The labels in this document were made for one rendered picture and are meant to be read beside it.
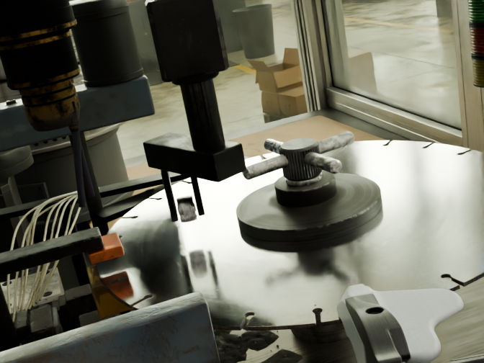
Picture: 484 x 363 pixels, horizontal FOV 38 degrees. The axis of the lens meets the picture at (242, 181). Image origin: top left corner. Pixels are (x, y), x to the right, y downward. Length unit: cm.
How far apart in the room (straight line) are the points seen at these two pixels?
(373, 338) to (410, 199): 25
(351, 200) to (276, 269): 9
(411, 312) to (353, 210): 16
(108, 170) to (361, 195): 74
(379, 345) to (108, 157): 95
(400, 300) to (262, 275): 11
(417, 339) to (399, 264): 11
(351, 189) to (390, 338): 25
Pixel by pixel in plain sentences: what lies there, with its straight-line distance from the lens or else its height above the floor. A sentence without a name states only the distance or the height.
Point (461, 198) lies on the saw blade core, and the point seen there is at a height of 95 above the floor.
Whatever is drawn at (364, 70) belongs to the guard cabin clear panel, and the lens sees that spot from 151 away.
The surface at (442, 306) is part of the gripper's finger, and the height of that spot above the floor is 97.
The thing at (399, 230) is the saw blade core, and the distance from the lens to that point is 50.
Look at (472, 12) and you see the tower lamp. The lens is 75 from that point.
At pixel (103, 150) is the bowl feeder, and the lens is 121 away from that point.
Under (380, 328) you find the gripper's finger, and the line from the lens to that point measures 32.
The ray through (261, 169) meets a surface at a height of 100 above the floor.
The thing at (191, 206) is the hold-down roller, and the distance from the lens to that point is 52.
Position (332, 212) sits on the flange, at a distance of 51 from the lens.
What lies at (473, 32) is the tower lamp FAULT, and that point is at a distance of 76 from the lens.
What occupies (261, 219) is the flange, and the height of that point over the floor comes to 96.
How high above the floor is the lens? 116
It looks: 19 degrees down
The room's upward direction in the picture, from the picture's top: 11 degrees counter-clockwise
